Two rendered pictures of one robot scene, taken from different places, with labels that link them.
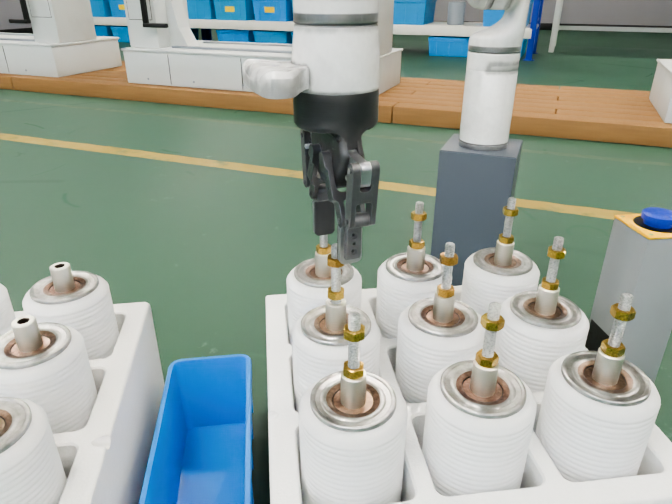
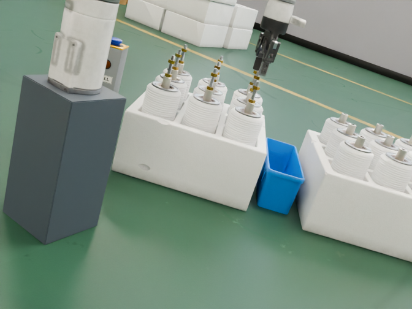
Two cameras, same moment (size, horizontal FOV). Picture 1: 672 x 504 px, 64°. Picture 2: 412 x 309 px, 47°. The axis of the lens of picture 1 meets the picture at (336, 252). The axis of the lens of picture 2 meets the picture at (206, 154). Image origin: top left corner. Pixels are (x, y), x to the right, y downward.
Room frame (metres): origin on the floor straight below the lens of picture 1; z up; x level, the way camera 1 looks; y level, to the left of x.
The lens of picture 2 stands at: (1.87, 0.10, 0.57)
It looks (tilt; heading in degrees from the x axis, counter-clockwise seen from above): 20 degrees down; 187
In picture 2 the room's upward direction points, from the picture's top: 17 degrees clockwise
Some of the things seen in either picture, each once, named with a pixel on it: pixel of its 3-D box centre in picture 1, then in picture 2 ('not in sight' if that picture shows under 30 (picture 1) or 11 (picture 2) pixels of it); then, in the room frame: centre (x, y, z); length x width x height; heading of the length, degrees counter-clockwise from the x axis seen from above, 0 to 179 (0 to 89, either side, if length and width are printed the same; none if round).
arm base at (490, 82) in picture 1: (488, 99); (84, 42); (1.04, -0.28, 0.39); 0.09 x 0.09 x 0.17; 68
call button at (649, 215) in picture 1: (658, 220); (114, 41); (0.61, -0.40, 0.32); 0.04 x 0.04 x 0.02
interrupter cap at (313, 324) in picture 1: (335, 324); (248, 102); (0.49, 0.00, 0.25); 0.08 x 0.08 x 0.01
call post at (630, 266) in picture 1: (626, 331); (102, 97); (0.61, -0.39, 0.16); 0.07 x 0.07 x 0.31; 7
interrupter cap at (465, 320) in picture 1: (442, 317); (210, 90); (0.50, -0.12, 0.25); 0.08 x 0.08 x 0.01
